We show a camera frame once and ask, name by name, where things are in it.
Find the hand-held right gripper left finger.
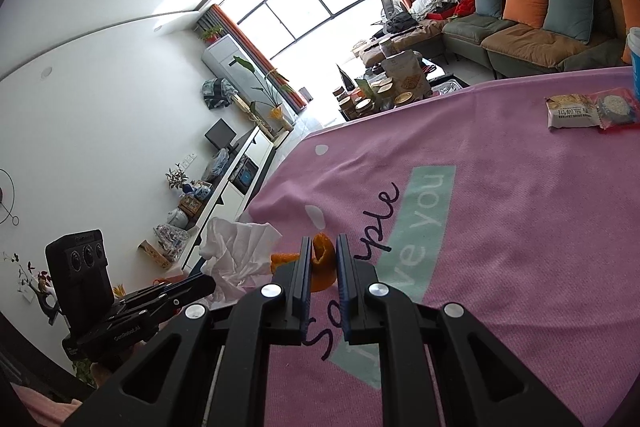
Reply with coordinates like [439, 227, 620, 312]
[65, 236, 313, 427]

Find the red-edged clear snack packet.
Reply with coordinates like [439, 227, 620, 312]
[585, 88, 640, 132]

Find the round wire wall clock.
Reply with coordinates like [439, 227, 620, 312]
[0, 169, 21, 228]

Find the tan snack packet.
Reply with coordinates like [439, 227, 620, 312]
[545, 93, 603, 131]

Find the cluster of food jars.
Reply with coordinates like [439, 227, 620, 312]
[335, 77, 431, 120]

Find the foil tray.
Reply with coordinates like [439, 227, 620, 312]
[430, 79, 471, 95]

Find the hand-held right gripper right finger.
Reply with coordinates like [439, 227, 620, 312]
[335, 234, 583, 427]

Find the flower branch wall decor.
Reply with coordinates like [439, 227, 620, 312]
[0, 252, 57, 325]

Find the tall leafy potted plant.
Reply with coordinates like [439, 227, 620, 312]
[232, 54, 293, 130]

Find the person's left forearm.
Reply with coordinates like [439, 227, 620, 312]
[10, 382, 83, 427]

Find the white standing air conditioner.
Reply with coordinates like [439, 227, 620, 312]
[201, 34, 273, 108]

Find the pile of white clothes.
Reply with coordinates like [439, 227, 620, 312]
[410, 0, 458, 20]

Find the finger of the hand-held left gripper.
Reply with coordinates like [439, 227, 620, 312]
[117, 274, 217, 315]

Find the patterned paper bag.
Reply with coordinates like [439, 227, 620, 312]
[382, 49, 431, 100]

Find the black bag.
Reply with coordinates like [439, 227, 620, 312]
[384, 14, 418, 32]

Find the blue cup with white lid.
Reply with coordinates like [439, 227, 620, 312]
[626, 27, 640, 102]

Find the small bonsai plant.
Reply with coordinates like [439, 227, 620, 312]
[165, 164, 189, 194]

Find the plaid folded bag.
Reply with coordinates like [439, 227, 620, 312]
[201, 78, 236, 110]

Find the small black monitor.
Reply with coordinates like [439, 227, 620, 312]
[205, 118, 238, 151]

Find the orange peel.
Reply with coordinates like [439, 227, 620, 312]
[270, 232, 337, 292]

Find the white tissue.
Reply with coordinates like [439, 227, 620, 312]
[198, 217, 283, 305]

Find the white media cabinet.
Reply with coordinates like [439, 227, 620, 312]
[180, 127, 278, 273]

